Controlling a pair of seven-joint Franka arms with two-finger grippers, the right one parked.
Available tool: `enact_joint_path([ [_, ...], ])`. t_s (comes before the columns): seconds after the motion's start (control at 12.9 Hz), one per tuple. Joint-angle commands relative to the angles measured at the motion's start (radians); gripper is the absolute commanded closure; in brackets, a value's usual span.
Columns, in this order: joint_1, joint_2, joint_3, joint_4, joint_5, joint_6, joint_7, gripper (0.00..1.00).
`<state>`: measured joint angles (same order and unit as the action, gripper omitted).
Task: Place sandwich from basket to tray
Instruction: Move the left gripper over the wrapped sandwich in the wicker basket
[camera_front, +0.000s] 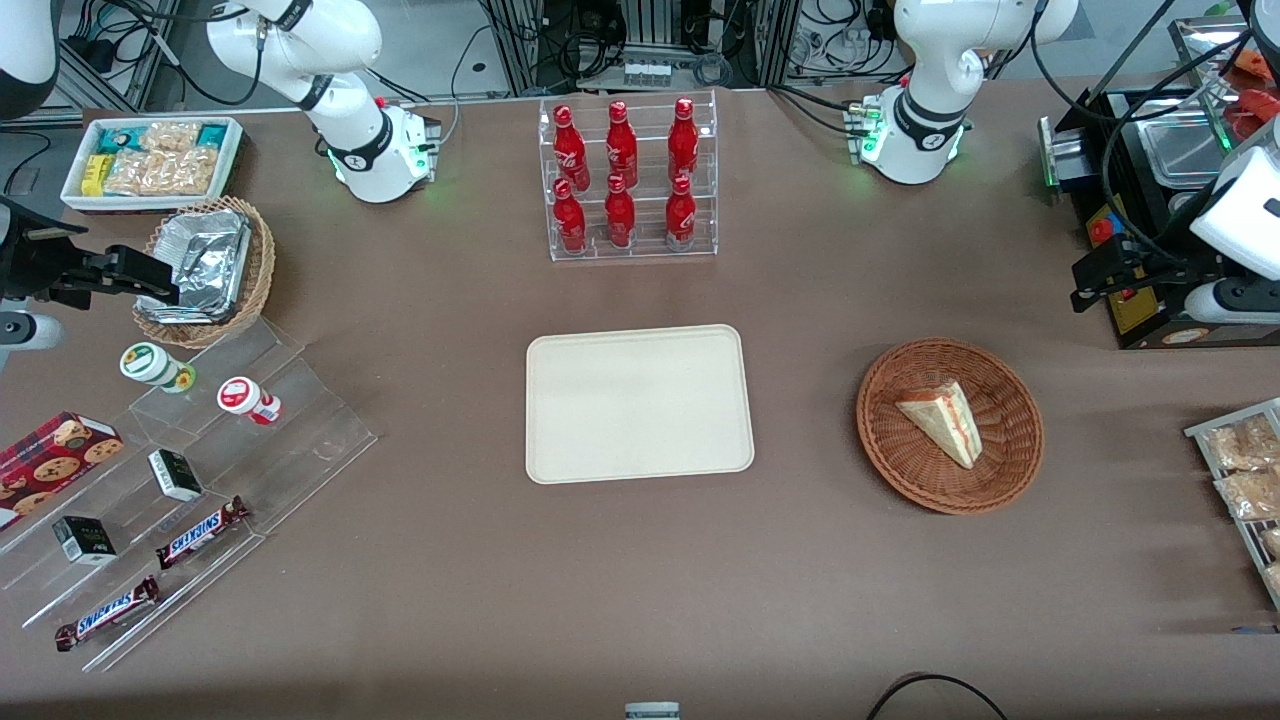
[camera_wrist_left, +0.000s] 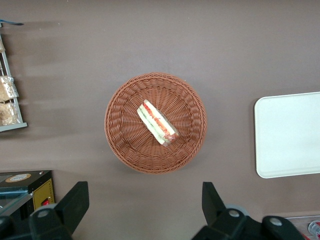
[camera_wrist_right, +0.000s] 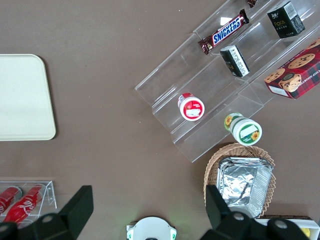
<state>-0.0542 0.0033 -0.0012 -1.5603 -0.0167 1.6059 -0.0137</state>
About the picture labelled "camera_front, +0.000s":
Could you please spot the grey device with green light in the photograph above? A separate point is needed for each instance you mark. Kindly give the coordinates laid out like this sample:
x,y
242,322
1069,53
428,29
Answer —
x,y
1065,150

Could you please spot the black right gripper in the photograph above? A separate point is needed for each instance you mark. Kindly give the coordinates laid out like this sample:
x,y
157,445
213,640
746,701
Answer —
x,y
28,262

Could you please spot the Snickers chocolate bar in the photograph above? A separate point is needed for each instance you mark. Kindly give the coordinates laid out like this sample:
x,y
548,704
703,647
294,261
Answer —
x,y
200,533
105,613

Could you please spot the steel tray with rim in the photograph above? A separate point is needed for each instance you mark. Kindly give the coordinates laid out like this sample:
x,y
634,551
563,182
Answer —
x,y
1200,40

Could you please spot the green lid yogurt cup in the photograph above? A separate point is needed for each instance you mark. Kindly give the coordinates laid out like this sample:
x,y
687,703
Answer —
x,y
148,363

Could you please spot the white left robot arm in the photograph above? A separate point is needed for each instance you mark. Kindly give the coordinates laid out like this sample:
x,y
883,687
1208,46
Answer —
x,y
930,60

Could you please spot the light wicker basket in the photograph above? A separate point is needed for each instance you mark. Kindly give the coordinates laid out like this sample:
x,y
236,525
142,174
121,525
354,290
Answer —
x,y
258,270

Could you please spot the white plastic snack bin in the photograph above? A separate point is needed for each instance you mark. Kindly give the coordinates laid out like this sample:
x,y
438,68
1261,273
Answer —
x,y
150,203

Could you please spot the clear bag of fried snacks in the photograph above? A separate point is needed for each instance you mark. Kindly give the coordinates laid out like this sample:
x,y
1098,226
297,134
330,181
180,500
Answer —
x,y
1245,445
1272,542
1250,495
1274,578

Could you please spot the clear acrylic bottle rack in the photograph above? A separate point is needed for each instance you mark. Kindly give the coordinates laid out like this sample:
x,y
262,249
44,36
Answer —
x,y
645,245

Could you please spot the yellow snack packet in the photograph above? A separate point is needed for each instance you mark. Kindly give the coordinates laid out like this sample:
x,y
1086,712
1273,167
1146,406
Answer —
x,y
95,175

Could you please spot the small clear cracker bag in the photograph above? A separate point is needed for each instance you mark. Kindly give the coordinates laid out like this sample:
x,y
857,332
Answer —
x,y
170,135

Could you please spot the steel pan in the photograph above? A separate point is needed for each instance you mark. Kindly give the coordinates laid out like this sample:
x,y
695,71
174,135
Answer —
x,y
1185,205
1185,150

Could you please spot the large clear cracker bag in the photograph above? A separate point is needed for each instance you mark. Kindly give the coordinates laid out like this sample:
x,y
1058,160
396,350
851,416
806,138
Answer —
x,y
165,172

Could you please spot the round brown wicker basket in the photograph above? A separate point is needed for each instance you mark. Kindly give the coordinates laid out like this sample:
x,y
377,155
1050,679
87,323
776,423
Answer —
x,y
900,450

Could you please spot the red cookie box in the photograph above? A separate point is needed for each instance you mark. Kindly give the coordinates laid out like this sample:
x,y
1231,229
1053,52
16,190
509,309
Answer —
x,y
55,458

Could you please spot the beige plastic tray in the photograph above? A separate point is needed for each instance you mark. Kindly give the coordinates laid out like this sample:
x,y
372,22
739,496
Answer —
x,y
640,405

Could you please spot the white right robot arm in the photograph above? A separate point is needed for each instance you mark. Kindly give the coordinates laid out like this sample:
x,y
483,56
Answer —
x,y
340,40

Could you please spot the small grey block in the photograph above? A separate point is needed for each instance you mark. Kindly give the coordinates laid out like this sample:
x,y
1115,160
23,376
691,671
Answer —
x,y
652,712

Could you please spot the red food pieces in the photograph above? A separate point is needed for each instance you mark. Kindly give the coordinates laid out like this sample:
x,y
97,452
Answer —
x,y
1262,105

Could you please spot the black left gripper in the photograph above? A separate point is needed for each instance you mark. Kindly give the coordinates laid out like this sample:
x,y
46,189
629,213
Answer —
x,y
1163,265

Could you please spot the red lid yogurt cup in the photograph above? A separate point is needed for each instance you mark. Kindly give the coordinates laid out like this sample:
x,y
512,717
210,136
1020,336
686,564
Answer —
x,y
240,395

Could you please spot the silver foil container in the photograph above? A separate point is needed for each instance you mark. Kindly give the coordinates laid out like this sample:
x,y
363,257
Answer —
x,y
205,260

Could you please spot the small black carton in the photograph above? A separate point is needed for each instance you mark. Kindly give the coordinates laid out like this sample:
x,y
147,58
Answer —
x,y
85,540
175,475

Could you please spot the black control box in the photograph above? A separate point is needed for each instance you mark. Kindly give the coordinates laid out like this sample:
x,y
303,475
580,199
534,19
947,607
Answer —
x,y
1115,160

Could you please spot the clear acrylic stepped shelf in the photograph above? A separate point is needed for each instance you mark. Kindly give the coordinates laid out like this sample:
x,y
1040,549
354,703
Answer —
x,y
300,450

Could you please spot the red cola bottle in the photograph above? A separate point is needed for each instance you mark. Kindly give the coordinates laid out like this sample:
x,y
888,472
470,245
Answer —
x,y
683,142
680,213
569,220
619,215
621,148
570,150

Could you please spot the teal snack packet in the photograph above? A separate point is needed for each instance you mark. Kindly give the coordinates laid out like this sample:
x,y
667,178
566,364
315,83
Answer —
x,y
118,138
213,135

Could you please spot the triangular sandwich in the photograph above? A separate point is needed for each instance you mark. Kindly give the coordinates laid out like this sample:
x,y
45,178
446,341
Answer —
x,y
945,425

